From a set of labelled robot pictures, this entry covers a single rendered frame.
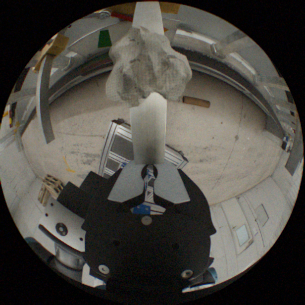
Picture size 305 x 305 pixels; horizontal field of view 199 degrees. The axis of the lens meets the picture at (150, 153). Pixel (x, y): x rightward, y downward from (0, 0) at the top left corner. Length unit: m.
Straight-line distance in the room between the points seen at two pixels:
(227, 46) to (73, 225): 0.58
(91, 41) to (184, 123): 0.99
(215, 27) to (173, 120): 0.91
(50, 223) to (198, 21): 0.78
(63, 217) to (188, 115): 1.11
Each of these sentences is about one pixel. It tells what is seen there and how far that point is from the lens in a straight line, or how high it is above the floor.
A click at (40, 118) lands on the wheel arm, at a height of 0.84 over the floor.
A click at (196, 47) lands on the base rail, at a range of 0.35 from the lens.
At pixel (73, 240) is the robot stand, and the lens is 0.26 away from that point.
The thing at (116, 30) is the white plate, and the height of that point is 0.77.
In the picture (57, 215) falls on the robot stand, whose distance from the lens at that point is 0.28.
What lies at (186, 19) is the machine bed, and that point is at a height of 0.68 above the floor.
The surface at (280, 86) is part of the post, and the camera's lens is 0.51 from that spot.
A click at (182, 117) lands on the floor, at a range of 0.99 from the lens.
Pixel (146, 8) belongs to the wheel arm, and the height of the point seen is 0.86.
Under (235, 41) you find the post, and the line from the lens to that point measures 0.31.
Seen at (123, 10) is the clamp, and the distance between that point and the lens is 0.24.
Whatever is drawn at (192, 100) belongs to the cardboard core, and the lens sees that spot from 0.94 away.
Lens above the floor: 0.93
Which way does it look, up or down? 60 degrees down
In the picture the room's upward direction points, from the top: 178 degrees counter-clockwise
